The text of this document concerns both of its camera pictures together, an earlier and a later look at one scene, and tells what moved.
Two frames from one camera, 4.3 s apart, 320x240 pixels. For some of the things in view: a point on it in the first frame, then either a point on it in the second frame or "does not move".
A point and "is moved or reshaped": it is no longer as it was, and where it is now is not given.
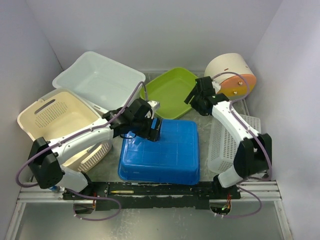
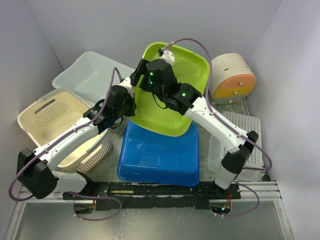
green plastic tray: [170, 88] is moved or reshaped
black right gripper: [194, 94] -> [135, 76]
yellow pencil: [123, 191] does not move
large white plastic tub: [109, 84] does not move
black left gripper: [151, 134] -> [132, 111]
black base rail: [107, 196] does not move
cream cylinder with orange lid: [237, 79] does not move
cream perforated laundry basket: [58, 113] does not move
